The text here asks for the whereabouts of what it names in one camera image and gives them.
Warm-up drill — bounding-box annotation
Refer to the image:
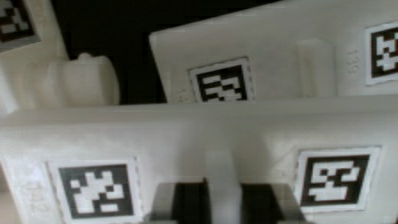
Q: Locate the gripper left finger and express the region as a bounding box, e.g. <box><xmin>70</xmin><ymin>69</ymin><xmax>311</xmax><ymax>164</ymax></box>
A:
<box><xmin>148</xmin><ymin>180</ymin><xmax>212</xmax><ymax>224</ymax></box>

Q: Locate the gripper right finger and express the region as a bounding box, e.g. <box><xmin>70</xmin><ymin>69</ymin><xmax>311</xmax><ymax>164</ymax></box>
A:
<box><xmin>242</xmin><ymin>183</ymin><xmax>308</xmax><ymax>224</ymax></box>

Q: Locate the white cabinet door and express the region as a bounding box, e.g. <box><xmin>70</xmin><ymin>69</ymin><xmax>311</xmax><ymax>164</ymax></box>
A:
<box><xmin>0</xmin><ymin>95</ymin><xmax>398</xmax><ymax>224</ymax></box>
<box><xmin>150</xmin><ymin>0</ymin><xmax>398</xmax><ymax>103</ymax></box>

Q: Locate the white cabinet body box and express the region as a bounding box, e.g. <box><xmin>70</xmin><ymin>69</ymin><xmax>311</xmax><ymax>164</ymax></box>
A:
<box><xmin>0</xmin><ymin>0</ymin><xmax>121</xmax><ymax>116</ymax></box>

